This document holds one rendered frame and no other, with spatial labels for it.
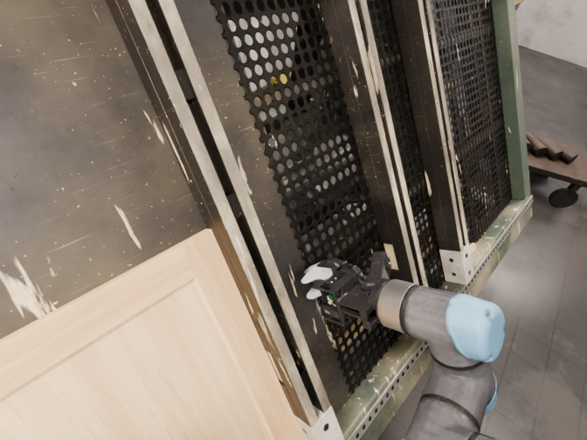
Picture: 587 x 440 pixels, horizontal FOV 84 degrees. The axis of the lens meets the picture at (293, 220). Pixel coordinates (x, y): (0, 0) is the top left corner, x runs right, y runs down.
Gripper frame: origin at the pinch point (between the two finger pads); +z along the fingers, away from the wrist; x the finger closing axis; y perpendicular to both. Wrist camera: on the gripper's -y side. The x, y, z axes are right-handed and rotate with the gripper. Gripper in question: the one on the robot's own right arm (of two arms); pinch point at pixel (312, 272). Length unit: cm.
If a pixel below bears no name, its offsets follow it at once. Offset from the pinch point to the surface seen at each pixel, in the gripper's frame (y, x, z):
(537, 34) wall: -819, -3, 162
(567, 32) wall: -824, 11, 118
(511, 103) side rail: -122, -5, 0
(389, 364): -13.7, 38.0, -0.4
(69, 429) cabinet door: 44.9, -3.9, 0.5
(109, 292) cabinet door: 33.1, -17.6, 0.3
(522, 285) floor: -185, 133, 23
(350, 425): 5.7, 38.0, -2.4
